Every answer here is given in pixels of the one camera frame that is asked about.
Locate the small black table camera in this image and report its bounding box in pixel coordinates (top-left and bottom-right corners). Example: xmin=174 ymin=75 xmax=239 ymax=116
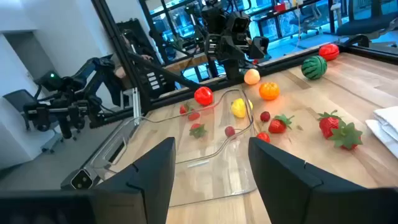
xmin=60 ymin=168 xmax=94 ymax=190

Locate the orange toy egg fruit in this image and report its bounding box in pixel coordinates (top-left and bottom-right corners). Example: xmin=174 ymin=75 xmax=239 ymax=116
xmin=243 ymin=68 xmax=261 ymax=86

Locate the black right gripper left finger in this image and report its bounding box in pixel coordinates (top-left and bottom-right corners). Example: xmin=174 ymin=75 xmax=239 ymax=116
xmin=91 ymin=136 xmax=177 ymax=224

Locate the green striped toy watermelon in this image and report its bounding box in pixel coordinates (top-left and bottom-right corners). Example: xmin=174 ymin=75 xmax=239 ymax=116
xmin=300 ymin=55 xmax=328 ymax=80

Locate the wooden workbench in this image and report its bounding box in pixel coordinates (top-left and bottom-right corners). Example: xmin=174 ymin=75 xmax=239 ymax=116
xmin=163 ymin=51 xmax=218 ymax=75

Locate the red toy bell pepper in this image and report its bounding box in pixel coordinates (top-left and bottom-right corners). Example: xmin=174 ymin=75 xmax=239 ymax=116
xmin=193 ymin=86 xmax=215 ymax=106

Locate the person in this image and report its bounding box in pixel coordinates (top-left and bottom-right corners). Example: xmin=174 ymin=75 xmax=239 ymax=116
xmin=111 ymin=28 xmax=155 ymax=91

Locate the white checked folded towel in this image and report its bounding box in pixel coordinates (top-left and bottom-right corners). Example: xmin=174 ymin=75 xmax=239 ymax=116
xmin=365 ymin=105 xmax=398 ymax=159

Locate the black robot with green light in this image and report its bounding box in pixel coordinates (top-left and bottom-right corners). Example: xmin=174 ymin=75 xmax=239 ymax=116
xmin=23 ymin=55 xmax=125 ymax=141

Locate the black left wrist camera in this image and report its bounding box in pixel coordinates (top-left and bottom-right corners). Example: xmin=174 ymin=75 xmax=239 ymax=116
xmin=230 ymin=12 xmax=251 ymax=34

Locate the black box with white labels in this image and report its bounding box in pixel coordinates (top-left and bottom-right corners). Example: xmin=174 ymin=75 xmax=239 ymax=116
xmin=136 ymin=62 xmax=170 ymax=99

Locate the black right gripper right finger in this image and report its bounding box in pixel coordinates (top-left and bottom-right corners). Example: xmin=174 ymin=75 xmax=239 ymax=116
xmin=248 ymin=136 xmax=377 ymax=224

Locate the black office chair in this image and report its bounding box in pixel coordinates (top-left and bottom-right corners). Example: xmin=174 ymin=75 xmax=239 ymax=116
xmin=335 ymin=0 xmax=398 ymax=47
xmin=289 ymin=2 xmax=324 ymax=35

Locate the orange toy mandarin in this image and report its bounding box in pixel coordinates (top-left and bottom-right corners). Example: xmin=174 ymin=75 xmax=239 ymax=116
xmin=258 ymin=82 xmax=281 ymax=101

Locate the clear plastic tupperware container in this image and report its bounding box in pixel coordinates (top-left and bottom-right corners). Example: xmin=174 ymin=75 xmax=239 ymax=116
xmin=89 ymin=88 xmax=259 ymax=208

